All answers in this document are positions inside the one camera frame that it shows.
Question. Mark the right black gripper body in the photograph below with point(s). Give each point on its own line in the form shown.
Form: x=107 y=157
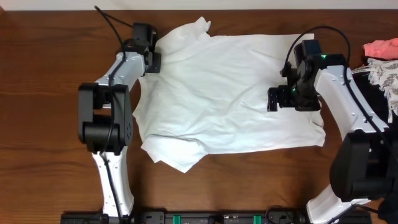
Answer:
x=273 y=99

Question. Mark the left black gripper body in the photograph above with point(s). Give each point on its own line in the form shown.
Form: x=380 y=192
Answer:
x=154 y=62

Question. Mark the black garment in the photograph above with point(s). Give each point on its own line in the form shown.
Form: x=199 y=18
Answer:
x=376 y=93

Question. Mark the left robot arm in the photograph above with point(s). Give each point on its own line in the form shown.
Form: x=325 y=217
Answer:
x=105 y=127

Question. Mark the white floral patterned garment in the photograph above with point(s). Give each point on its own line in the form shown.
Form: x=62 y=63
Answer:
x=383 y=74

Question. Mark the pink garment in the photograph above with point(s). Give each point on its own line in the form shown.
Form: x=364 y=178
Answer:
x=384 y=49

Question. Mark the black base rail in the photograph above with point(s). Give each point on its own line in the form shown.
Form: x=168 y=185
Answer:
x=217 y=218

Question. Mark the white t-shirt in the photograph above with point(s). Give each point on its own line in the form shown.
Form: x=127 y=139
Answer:
x=210 y=97

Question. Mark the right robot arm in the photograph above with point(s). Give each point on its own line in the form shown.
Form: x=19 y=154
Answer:
x=363 y=175

